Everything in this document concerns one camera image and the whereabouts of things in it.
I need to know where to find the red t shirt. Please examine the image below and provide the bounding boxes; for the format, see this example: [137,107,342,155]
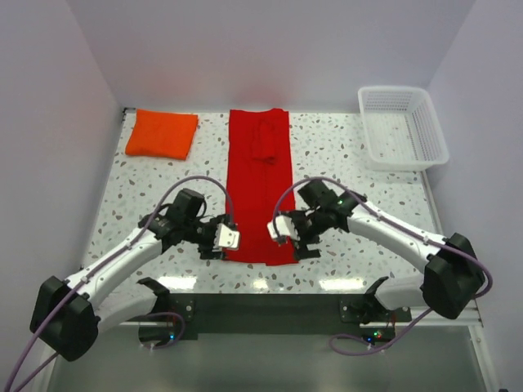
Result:
[226,109,296,266]

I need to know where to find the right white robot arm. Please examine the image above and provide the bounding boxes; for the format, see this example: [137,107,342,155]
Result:
[268,177,492,323]

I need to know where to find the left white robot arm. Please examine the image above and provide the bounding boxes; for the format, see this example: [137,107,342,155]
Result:
[29,189,240,362]

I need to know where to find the folded orange t shirt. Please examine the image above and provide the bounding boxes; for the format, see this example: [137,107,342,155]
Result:
[125,109,199,161]

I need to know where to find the white plastic basket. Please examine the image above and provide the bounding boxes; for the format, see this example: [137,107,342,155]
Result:
[358,86,449,172]

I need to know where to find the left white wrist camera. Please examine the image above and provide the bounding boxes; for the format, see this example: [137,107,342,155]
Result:
[214,223,240,251]

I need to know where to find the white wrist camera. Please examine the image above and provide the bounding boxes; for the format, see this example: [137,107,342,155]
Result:
[266,215,299,242]
[214,223,240,251]

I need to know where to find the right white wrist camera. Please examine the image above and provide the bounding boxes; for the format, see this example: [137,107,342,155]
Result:
[266,215,299,242]

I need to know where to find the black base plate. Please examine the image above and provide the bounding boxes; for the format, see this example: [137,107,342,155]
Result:
[139,293,411,342]

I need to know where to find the aluminium rail frame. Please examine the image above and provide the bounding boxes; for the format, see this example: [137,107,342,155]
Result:
[33,305,497,391]

